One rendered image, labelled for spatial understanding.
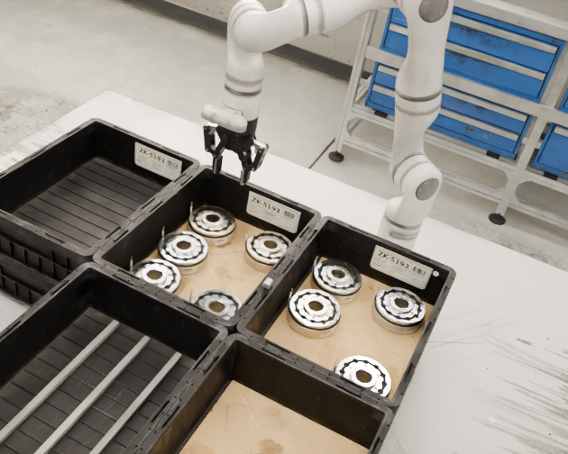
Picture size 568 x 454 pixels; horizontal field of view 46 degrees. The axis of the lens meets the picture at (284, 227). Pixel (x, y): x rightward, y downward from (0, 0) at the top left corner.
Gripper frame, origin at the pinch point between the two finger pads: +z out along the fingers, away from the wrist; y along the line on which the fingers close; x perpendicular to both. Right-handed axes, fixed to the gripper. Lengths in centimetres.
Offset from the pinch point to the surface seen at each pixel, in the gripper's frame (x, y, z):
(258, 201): -7.4, -4.1, 10.1
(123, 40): -210, 180, 101
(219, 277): 11.6, -6.3, 17.2
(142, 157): -7.4, 26.4, 11.8
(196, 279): 14.8, -2.8, 17.3
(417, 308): -1.1, -44.5, 13.9
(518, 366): -16, -69, 30
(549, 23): -178, -43, 7
